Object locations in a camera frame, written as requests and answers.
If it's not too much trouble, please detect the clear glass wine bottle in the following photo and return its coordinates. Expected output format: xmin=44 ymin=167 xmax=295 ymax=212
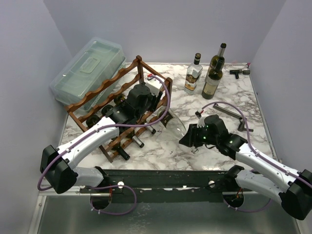
xmin=157 ymin=106 xmax=199 ymax=154

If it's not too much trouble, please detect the dark wine bottle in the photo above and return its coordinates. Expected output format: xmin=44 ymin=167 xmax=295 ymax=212
xmin=101 ymin=104 xmax=144 ymax=148
xmin=114 ymin=93 xmax=156 ymax=135

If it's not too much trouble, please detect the clear square whisky bottle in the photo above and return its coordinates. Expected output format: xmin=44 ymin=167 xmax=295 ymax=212
xmin=184 ymin=53 xmax=203 ymax=94

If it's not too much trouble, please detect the dark bottle white label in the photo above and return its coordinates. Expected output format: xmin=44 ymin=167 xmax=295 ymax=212
xmin=202 ymin=56 xmax=225 ymax=99

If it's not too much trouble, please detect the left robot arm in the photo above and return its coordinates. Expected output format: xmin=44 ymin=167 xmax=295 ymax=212
xmin=37 ymin=81 xmax=166 ymax=194

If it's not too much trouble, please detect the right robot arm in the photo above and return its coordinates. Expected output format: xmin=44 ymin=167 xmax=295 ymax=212
xmin=179 ymin=115 xmax=312 ymax=220

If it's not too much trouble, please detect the brown wooden wine rack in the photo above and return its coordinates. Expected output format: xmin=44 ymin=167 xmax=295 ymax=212
xmin=65 ymin=56 xmax=173 ymax=162

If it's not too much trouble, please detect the green bottle in rack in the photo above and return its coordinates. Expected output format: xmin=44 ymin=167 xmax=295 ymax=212
xmin=86 ymin=115 xmax=130 ymax=160

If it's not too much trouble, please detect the tall green wine bottle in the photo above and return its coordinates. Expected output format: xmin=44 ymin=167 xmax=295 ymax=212
xmin=208 ymin=43 xmax=227 ymax=72

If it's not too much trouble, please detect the grey metal L bar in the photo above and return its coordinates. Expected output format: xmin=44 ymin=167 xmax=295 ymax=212
xmin=213 ymin=104 xmax=247 ymax=132

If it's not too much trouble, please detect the clear plastic storage box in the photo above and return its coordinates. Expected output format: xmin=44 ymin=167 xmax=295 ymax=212
xmin=50 ymin=38 xmax=126 ymax=106

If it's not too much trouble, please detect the small black T fitting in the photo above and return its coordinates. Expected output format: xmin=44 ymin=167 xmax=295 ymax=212
xmin=229 ymin=69 xmax=251 ymax=79

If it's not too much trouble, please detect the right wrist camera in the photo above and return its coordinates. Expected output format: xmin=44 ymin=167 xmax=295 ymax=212
xmin=195 ymin=109 xmax=206 ymax=128

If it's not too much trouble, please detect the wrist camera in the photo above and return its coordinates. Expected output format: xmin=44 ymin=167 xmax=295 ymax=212
xmin=145 ymin=74 xmax=164 ymax=97
xmin=195 ymin=109 xmax=206 ymax=128

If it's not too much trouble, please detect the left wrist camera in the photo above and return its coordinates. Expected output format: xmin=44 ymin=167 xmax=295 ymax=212
xmin=145 ymin=74 xmax=164 ymax=97

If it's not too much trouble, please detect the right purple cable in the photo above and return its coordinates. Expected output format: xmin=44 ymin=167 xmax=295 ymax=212
xmin=198 ymin=101 xmax=312 ymax=212

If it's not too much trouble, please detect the purple cable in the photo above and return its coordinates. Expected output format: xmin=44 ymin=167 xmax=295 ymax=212
xmin=37 ymin=75 xmax=171 ymax=215
xmin=198 ymin=101 xmax=312 ymax=212

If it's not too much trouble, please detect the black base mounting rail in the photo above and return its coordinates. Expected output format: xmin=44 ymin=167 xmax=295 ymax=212
xmin=67 ymin=168 xmax=281 ymax=204

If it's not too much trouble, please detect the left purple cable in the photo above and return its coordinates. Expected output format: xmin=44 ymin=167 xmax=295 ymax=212
xmin=37 ymin=75 xmax=171 ymax=215

